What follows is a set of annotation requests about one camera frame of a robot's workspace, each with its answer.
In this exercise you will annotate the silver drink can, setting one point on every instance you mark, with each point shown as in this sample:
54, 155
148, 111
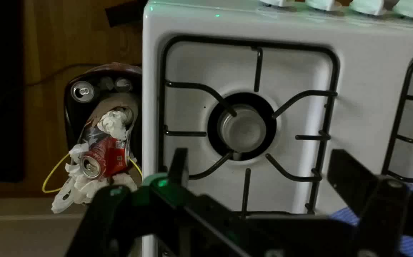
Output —
82, 91

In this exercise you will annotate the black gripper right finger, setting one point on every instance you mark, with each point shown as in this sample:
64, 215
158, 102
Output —
382, 219

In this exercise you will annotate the white gas stove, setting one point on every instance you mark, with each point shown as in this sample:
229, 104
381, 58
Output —
358, 95

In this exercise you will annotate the red soda can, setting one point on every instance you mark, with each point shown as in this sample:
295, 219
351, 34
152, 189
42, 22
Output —
104, 158

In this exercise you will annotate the round gas burner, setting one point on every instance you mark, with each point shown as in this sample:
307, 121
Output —
242, 131

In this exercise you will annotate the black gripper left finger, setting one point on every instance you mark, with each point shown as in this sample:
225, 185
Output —
121, 224

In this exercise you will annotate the white stove knob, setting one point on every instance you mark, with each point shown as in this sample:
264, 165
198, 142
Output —
325, 4
412, 8
367, 7

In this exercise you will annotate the long black burner grate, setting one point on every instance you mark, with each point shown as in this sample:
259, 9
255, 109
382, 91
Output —
398, 119
258, 69

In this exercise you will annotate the small crumpled white paper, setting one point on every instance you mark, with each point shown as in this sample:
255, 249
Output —
114, 122

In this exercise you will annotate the blue cloth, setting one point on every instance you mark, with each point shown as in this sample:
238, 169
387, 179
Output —
344, 218

